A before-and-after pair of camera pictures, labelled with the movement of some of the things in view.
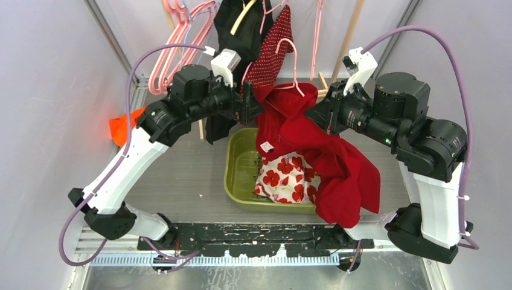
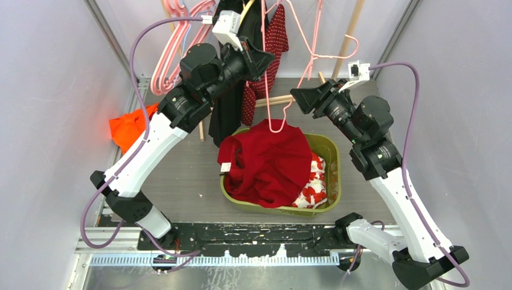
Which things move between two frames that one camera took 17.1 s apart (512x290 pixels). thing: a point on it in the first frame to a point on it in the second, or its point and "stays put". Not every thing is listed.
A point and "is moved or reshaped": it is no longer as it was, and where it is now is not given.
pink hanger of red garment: x=295 y=74 is moved or reshaped
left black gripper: x=249 y=108 to x=253 y=59
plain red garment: x=346 y=182 to x=268 y=165
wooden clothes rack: x=352 y=25 stays put
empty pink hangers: x=160 y=79 stays put
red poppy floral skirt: x=287 y=179 to x=314 y=194
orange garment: x=118 y=127 stays put
